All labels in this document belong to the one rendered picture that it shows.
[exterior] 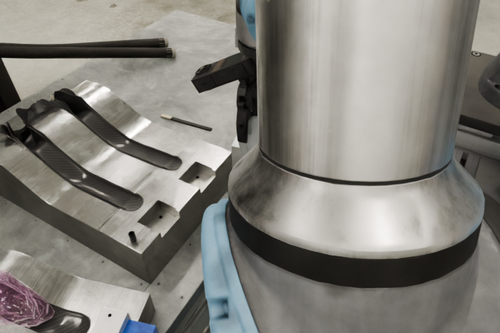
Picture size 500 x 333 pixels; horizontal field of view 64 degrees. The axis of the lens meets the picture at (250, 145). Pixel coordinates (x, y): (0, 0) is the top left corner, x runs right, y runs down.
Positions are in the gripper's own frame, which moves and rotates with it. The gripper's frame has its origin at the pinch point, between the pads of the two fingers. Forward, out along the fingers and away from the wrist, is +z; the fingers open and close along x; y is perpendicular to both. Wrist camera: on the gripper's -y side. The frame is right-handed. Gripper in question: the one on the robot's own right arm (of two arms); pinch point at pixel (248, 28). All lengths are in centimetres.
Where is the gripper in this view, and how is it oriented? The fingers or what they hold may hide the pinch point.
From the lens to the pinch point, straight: 106.6
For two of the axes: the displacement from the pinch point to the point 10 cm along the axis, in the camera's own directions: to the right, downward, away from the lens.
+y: 9.3, 2.4, -2.7
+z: 0.0, 7.4, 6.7
